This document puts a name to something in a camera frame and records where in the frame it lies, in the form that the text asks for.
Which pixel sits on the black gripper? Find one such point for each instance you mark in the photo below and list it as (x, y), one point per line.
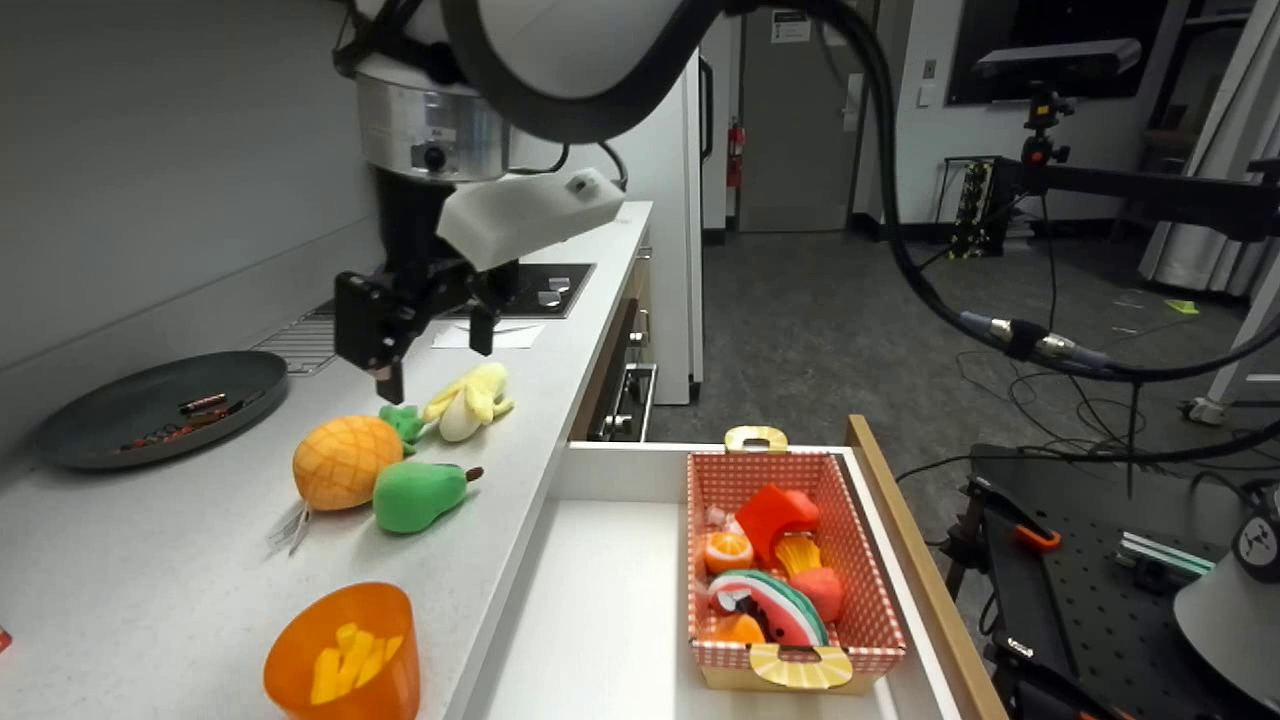
(405, 286)

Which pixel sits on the white paper sheet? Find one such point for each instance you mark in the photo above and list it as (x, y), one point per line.
(519, 332)

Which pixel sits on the grey round dome object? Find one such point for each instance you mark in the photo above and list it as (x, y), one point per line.
(1233, 625)

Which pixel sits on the black equipment rack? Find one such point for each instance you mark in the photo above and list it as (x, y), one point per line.
(983, 206)

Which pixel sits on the orange pineapple plush toy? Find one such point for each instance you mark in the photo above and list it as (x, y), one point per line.
(347, 466)

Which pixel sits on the white metal stand leg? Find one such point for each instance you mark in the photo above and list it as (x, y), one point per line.
(1233, 362)

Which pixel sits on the red pepper toy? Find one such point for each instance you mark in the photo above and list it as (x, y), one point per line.
(776, 514)

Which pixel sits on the orange plastic cup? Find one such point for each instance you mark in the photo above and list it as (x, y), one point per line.
(400, 684)

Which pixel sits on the white drawer with wood front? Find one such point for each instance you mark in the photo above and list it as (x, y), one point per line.
(603, 601)

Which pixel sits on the green pear plush toy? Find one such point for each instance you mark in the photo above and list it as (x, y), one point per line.
(419, 499)

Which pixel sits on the brown sticks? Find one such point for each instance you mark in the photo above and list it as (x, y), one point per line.
(206, 403)

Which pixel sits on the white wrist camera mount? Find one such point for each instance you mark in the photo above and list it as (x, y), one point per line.
(532, 215)

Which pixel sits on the small orange toy piece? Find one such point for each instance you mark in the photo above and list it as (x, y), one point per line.
(742, 630)

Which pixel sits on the black round plate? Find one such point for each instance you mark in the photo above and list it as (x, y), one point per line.
(120, 407)

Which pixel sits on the yellow banana plush toy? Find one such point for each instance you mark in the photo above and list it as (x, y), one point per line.
(466, 407)

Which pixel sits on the red wall fire extinguisher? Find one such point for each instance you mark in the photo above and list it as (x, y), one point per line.
(732, 155)

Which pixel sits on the watermelon slice toy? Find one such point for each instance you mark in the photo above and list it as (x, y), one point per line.
(775, 596)

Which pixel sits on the yellow toy pieces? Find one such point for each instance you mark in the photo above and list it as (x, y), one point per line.
(351, 660)

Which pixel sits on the open drawer with dark contents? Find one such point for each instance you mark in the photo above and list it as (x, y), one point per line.
(624, 403)

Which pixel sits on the black round dial device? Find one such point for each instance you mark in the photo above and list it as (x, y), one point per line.
(1262, 541)

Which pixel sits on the grey door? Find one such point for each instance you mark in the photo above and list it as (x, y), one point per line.
(803, 144)

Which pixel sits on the red round toy fruit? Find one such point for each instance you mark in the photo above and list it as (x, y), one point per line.
(822, 591)

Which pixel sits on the green scrap on floor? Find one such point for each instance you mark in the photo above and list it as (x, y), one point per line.
(1181, 309)

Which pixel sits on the orange slice toy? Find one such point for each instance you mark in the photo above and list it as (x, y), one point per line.
(730, 550)

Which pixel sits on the black perforated work table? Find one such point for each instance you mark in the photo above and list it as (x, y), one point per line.
(1107, 625)

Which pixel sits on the yellow orange toy piece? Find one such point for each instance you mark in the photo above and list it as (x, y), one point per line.
(796, 555)

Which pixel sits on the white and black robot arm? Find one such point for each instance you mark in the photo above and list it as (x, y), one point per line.
(574, 53)

